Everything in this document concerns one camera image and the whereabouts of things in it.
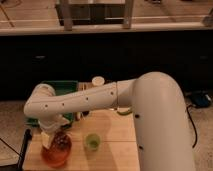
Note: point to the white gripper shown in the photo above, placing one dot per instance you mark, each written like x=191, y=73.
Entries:
x=49, y=127

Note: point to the dark grape bunch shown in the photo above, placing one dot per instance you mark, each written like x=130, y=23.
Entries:
x=61, y=141

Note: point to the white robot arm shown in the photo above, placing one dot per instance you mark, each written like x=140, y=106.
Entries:
x=160, y=116

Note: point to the red bowl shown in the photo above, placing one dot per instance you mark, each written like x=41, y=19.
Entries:
x=55, y=157

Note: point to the green plastic bin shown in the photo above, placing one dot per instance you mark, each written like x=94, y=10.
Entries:
x=63, y=87

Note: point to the small dark objects cluster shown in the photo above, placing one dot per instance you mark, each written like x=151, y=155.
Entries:
x=81, y=115

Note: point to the small green cup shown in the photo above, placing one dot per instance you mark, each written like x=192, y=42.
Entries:
x=92, y=142

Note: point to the white round cup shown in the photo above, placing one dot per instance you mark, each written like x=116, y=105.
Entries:
x=98, y=81

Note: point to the green vegetable toy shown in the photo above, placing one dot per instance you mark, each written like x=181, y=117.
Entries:
x=124, y=113

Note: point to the dark blue floor device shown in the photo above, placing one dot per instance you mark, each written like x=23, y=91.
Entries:
x=200, y=99

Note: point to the wooden stool frame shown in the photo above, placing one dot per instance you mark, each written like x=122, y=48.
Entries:
x=97, y=14

